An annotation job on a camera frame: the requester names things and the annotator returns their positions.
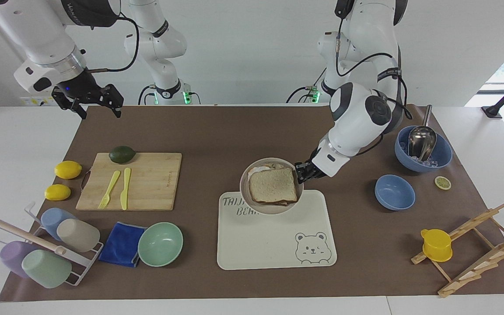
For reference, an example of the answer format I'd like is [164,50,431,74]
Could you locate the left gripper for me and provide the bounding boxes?
[304,148,325,182]

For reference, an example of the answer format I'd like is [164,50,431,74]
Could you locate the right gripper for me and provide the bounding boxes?
[52,69,125,120]

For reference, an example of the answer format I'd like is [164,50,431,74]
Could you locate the round beige plate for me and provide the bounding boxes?
[239,157,305,215]

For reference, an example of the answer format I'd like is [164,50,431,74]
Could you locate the toasted bread slice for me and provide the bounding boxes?
[248,167,299,205]

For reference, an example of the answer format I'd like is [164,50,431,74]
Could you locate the fried egg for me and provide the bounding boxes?
[248,162,287,174]

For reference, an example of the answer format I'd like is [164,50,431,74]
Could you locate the green avocado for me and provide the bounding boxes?
[108,145,137,165]

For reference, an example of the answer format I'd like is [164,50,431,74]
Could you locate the yellow lemon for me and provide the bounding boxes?
[54,160,83,180]
[44,183,72,202]

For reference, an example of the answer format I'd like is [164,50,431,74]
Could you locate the cream placemat with bear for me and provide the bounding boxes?
[216,189,338,271]

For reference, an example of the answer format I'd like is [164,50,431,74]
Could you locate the small blue bowl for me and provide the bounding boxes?
[374,174,416,212]

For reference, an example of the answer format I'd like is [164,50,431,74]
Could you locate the yellow plastic fork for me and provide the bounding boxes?
[98,170,122,210]

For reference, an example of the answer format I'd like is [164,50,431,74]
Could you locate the yellow plastic knife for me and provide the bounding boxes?
[119,167,132,211]

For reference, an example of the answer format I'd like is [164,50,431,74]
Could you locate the wooden cutting board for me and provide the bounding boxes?
[75,152,183,212]

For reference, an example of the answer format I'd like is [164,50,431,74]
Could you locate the metal scoop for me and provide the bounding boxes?
[408,104,438,162]

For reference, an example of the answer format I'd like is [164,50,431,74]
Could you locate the ice cubes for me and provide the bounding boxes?
[401,139,440,169]

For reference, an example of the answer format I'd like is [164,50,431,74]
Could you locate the blue plastic cup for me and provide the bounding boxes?
[40,207,78,242]

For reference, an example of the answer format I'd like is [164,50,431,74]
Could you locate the beige plastic cup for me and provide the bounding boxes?
[56,218,101,253]

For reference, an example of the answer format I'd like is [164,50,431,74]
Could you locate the large blue bowl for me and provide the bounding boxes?
[394,126,453,173]

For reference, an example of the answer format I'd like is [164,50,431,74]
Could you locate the blue cloth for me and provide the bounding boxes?
[98,221,148,268]

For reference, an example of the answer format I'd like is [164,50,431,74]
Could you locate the light green bowl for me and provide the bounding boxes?
[137,222,184,268]

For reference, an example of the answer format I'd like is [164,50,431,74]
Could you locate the light green plastic cup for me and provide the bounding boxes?
[21,249,73,289]

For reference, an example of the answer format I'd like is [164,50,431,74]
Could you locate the purple plastic cup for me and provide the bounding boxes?
[0,240,39,279]

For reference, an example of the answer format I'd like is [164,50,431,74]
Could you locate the wooden drying rack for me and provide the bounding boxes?
[411,200,504,299]

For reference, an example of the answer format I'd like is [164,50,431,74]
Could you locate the black cable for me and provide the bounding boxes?
[334,0,413,120]
[286,68,328,104]
[137,84,157,106]
[88,12,140,73]

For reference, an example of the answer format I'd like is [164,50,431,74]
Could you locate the yellow cup with handle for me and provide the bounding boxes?
[420,228,453,263]

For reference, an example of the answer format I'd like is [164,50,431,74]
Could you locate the white wire cup rack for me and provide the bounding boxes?
[0,201,104,287]

